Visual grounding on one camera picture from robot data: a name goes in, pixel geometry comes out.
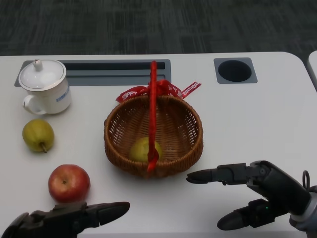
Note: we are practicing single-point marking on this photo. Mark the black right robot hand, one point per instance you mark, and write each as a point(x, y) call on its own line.
point(282, 188)

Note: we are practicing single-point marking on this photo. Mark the white mug lid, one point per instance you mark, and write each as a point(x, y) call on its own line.
point(42, 75)

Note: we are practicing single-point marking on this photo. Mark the red birthday ribbon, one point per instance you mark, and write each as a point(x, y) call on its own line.
point(130, 94)

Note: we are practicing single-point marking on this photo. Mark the white neighbouring table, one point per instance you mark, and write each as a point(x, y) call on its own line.
point(313, 67)

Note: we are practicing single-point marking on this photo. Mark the yellow-green pear with stem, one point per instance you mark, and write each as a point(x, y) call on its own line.
point(37, 134)

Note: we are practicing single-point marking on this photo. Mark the red apple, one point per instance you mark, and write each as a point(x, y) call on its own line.
point(68, 183)

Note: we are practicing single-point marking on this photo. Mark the white ceramic mug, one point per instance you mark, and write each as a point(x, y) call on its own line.
point(54, 100)

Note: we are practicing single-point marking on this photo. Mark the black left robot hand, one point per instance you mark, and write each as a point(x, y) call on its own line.
point(62, 219)

